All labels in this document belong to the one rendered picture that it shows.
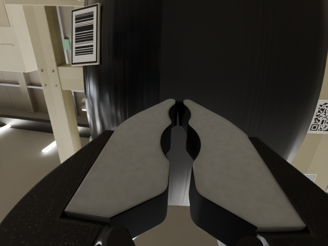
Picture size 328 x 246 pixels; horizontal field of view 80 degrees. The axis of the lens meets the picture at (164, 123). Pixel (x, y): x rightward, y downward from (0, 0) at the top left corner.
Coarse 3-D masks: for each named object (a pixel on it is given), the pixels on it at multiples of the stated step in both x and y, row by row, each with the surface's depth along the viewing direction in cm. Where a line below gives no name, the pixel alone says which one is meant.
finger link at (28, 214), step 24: (96, 144) 8; (72, 168) 6; (48, 192) 6; (72, 192) 6; (24, 216) 5; (48, 216) 5; (0, 240) 5; (24, 240) 5; (48, 240) 5; (72, 240) 5; (96, 240) 5
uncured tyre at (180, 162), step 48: (96, 0) 21; (144, 0) 19; (192, 0) 19; (240, 0) 19; (288, 0) 18; (144, 48) 19; (192, 48) 19; (240, 48) 19; (288, 48) 19; (96, 96) 22; (144, 96) 20; (192, 96) 20; (240, 96) 20; (288, 96) 20; (288, 144) 22
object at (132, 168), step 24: (144, 120) 9; (168, 120) 9; (120, 144) 8; (144, 144) 8; (168, 144) 9; (96, 168) 6; (120, 168) 6; (144, 168) 7; (168, 168) 7; (96, 192) 6; (120, 192) 6; (144, 192) 6; (72, 216) 5; (96, 216) 5; (120, 216) 5; (144, 216) 6
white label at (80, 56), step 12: (72, 12) 21; (84, 12) 20; (96, 12) 20; (72, 24) 21; (84, 24) 21; (96, 24) 20; (72, 36) 21; (84, 36) 21; (96, 36) 20; (72, 48) 22; (84, 48) 21; (96, 48) 20; (72, 60) 22; (84, 60) 21; (96, 60) 20
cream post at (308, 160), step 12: (324, 84) 38; (324, 96) 38; (312, 144) 43; (324, 144) 43; (300, 156) 45; (312, 156) 44; (324, 156) 44; (300, 168) 46; (312, 168) 46; (324, 168) 46; (324, 180) 47
